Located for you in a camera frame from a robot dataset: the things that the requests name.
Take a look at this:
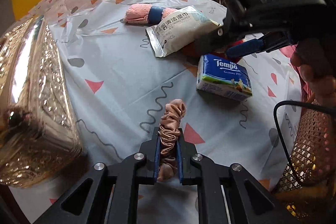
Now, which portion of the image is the blue Tempo tissue pack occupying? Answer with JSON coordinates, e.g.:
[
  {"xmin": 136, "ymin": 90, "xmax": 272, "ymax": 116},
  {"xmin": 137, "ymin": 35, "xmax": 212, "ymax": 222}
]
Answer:
[{"xmin": 196, "ymin": 54, "xmax": 252, "ymax": 102}]

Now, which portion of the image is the pink towel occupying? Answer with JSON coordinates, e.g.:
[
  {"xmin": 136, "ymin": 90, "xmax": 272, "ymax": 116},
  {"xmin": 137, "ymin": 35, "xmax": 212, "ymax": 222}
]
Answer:
[{"xmin": 124, "ymin": 3, "xmax": 177, "ymax": 24}]

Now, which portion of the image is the person's right hand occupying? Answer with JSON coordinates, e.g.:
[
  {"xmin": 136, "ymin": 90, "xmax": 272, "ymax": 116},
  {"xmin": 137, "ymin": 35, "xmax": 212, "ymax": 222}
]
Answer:
[{"xmin": 290, "ymin": 42, "xmax": 335, "ymax": 107}]

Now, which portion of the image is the rattan chair with black frame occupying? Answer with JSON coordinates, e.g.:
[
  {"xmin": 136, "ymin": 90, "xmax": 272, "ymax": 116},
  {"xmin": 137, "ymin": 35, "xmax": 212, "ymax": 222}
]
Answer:
[{"xmin": 273, "ymin": 101, "xmax": 335, "ymax": 223}]

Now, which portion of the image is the red fuzzy sock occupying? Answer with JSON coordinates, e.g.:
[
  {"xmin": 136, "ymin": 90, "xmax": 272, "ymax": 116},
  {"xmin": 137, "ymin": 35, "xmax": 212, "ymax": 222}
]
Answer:
[{"xmin": 182, "ymin": 39, "xmax": 249, "ymax": 65}]

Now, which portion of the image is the patterned white tablecloth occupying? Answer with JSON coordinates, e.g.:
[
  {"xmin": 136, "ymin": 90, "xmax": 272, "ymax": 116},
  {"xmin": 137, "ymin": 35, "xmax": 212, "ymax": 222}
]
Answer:
[{"xmin": 7, "ymin": 0, "xmax": 308, "ymax": 224}]

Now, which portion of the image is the cleaning wipes white pack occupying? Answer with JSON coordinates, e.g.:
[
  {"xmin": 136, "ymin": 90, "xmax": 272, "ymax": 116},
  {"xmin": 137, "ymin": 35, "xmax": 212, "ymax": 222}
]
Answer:
[{"xmin": 146, "ymin": 6, "xmax": 220, "ymax": 58}]

